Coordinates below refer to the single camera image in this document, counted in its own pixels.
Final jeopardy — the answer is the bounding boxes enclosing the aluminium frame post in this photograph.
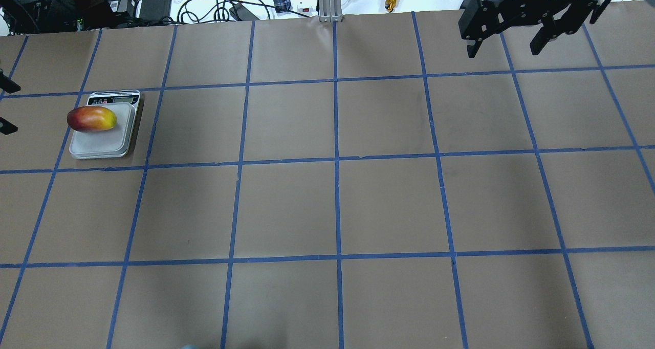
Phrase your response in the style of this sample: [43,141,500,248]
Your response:
[316,0,342,23]

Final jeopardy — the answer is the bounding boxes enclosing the small blue black box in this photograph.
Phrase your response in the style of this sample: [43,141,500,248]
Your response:
[272,0,292,14]

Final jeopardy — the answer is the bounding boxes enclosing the digital kitchen scale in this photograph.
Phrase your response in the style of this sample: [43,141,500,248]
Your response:
[69,90,141,160]

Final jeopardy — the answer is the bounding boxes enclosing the black cable bundle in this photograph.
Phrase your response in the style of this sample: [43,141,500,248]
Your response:
[177,0,302,24]

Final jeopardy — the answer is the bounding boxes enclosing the black power adapter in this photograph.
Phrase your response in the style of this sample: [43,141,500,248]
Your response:
[138,0,172,21]

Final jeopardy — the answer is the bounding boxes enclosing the red yellow mango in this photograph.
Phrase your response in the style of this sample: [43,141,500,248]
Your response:
[67,105,118,133]

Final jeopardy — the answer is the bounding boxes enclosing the white red switch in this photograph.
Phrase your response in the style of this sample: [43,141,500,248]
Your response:
[296,2,314,16]

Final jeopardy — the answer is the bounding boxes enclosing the black electronics pile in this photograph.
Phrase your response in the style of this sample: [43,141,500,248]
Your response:
[0,0,138,34]

